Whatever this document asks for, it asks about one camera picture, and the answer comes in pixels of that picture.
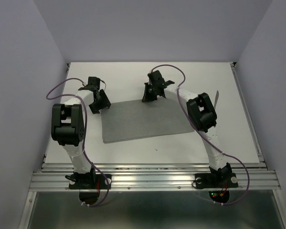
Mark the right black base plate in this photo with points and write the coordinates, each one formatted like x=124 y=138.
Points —
x=212 y=181

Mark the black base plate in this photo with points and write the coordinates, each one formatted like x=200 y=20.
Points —
x=87 y=181
x=212 y=181

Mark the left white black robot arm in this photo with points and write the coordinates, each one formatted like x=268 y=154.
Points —
x=69 y=126

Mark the silver knife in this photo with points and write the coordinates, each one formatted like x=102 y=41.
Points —
x=216 y=99

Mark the grey cloth napkin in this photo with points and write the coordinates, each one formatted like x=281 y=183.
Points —
x=131 y=120

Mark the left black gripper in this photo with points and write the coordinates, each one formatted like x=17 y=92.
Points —
x=105 y=103

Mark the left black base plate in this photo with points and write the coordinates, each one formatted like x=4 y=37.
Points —
x=87 y=181

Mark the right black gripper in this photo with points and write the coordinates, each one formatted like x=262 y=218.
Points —
x=146 y=97

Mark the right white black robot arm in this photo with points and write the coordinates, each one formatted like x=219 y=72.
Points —
x=200 y=111

